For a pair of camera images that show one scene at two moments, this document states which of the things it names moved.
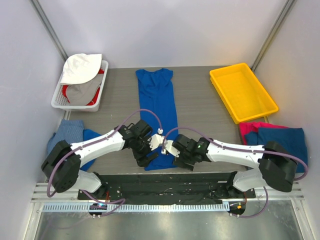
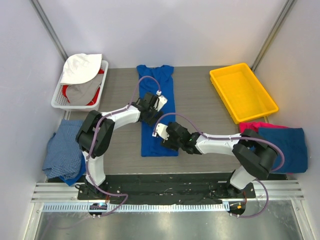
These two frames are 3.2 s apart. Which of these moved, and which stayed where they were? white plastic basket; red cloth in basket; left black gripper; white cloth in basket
Moved: left black gripper
Stayed: white cloth in basket; white plastic basket; red cloth in basket
